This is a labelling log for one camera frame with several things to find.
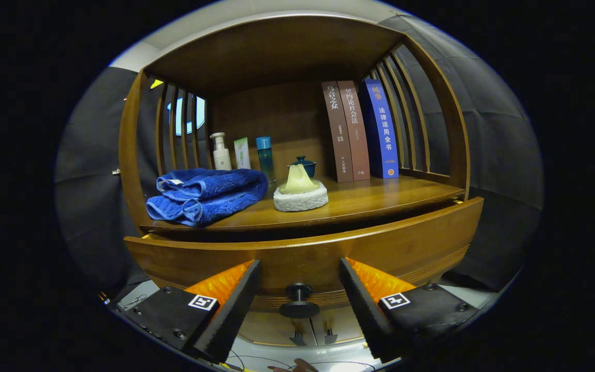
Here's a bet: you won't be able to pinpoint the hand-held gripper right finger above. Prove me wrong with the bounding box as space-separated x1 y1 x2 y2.
339 257 479 364

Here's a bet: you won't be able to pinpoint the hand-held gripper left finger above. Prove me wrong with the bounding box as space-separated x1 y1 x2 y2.
117 259 263 365

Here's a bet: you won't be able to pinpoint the wooden drawer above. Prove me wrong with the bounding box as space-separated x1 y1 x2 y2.
123 196 484 319

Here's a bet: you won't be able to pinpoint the pale yellow handled scrub sponge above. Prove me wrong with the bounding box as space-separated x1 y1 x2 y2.
273 163 329 212

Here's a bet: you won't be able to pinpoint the wooden countertop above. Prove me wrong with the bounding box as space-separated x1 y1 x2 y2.
140 173 466 231

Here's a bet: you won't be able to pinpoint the wooden cabinet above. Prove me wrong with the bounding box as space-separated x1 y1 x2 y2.
118 14 471 347

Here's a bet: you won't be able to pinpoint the blue folded towel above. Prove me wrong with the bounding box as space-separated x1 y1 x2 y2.
146 168 269 227

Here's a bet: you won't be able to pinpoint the blue lidded teacup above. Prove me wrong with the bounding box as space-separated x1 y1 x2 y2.
287 156 317 179

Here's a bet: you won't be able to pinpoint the white pump bottle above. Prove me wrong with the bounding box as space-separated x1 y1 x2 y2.
210 132 232 171

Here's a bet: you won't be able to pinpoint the white green tube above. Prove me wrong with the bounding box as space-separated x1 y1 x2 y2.
233 137 252 170

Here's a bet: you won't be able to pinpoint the teal bottle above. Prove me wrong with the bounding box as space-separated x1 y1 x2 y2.
256 136 276 182

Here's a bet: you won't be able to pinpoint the reddish brown book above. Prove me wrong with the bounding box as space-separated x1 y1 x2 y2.
337 80 371 181

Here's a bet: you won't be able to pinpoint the dark brown book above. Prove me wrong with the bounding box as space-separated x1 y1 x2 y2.
321 81 354 183

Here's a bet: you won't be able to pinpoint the blue book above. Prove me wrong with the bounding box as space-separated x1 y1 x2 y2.
358 79 399 179

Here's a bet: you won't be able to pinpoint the black backdrop cloth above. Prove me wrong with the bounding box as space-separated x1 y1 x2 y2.
54 14 543 298

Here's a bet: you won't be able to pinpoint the white cables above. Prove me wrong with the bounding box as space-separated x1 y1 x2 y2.
118 293 147 312

